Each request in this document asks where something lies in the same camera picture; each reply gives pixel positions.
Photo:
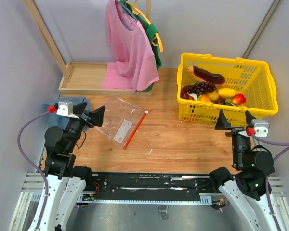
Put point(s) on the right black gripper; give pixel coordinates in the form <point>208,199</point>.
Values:
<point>222,122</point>

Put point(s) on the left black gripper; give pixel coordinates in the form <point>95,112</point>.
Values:
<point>96,116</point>

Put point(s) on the clear zip top bag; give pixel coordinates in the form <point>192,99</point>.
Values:
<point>121,121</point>

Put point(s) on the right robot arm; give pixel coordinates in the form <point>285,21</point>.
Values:
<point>248,192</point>

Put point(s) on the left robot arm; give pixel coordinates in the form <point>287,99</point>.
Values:
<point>63,181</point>

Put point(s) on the watermelon slice toy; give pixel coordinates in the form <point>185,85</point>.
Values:
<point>228,103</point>

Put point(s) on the red yellow apple toy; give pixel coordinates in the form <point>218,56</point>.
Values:
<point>239,99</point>

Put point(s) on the dark red apple toy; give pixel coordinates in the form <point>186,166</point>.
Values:
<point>220,101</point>

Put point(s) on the yellow mango toy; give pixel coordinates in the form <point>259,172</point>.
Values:
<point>226,93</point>

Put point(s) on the wooden tray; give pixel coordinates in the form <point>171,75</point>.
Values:
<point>86,78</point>

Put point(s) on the blue crumpled cloth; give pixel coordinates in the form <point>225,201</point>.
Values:
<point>61,117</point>

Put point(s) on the orange pumpkin toy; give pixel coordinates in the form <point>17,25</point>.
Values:
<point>204,98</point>

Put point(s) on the yellow plastic basket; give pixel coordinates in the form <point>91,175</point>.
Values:
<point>249,77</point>

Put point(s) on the white garlic toy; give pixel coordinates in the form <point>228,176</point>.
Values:
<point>193,95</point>

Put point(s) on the purple grape bunch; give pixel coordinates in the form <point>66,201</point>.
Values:
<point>200,88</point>

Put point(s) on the chocolate eclair toy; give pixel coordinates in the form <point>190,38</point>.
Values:
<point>199,74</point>

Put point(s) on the dark red eggplant toy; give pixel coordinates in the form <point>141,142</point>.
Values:
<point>184,92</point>

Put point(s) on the pink t-shirt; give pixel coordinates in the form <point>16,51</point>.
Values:
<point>135,66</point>

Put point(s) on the green t-shirt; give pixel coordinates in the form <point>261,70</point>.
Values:
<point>148,33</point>

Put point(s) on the grey clothes hanger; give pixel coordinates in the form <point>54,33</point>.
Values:
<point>125,12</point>

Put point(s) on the yellow clothes hanger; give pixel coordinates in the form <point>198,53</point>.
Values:
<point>145,20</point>

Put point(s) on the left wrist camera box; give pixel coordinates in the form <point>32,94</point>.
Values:
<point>65,108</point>

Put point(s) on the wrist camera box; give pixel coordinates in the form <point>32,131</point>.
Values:
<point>65,108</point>
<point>257,127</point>

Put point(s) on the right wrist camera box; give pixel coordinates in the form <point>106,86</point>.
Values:
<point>257,127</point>

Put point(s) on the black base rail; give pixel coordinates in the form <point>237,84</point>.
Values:
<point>149,188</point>

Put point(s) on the wooden rack post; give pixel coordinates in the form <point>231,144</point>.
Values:
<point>38,20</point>

